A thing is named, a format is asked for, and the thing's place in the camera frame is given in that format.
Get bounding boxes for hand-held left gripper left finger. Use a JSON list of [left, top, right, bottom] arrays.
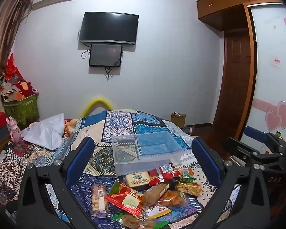
[[15, 136, 96, 229]]

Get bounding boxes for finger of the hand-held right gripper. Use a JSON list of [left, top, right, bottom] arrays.
[[243, 126, 286, 148], [222, 137, 280, 170]]

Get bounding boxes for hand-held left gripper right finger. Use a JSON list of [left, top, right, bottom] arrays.
[[191, 137, 271, 229]]

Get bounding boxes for peanut snack packet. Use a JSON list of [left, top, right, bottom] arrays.
[[175, 182, 203, 197]]

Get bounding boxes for red and white snack packet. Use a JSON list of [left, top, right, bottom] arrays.
[[148, 163, 182, 186]]

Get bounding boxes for clear cracker packet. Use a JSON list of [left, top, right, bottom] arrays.
[[91, 184, 108, 217]]

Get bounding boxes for orange fried snack packet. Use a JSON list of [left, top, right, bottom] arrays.
[[158, 189, 189, 207]]

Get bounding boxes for clear plastic storage container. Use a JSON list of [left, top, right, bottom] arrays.
[[111, 131, 184, 176]]

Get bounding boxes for cream bread packet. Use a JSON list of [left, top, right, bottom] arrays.
[[125, 171, 151, 188]]

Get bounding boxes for white and yellow snack packet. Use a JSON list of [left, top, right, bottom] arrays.
[[143, 205, 172, 219]]

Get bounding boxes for brown pastry packet green ends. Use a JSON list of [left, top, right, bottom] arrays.
[[113, 213, 170, 229]]

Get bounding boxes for orange wrapper snack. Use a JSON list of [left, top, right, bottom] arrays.
[[173, 168, 195, 177]]

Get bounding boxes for green snack packet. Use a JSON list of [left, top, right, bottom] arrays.
[[174, 174, 198, 184]]

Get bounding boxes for patchwork blanket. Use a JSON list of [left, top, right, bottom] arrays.
[[0, 110, 243, 229]]

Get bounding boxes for orange floral cloth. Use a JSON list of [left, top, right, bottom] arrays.
[[64, 119, 78, 136]]

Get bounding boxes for white plastic bag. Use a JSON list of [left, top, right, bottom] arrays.
[[22, 113, 65, 151]]

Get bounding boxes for cardboard box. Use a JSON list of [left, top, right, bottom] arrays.
[[171, 112, 186, 128]]

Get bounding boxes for yellow fuzzy hoop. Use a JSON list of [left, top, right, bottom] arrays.
[[82, 97, 113, 117]]

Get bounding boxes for brown bar snack packet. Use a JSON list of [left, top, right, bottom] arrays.
[[143, 184, 170, 207]]

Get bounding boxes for pink bunny toy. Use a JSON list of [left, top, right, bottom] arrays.
[[6, 116, 22, 146]]

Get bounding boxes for green storage box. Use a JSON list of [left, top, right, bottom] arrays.
[[3, 94, 40, 127]]

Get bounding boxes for pile of red plush toys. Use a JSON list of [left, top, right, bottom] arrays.
[[0, 54, 40, 103]]

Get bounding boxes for wooden overhead cabinet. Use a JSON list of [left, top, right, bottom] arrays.
[[197, 0, 280, 31]]

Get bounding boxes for brown curtain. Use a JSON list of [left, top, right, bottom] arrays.
[[0, 0, 35, 115]]

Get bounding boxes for black monitor cable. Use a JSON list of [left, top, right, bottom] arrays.
[[104, 66, 113, 82]]

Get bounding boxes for small wall monitor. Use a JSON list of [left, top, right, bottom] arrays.
[[89, 43, 123, 68]]

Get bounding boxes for wall television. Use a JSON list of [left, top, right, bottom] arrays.
[[78, 12, 139, 45]]

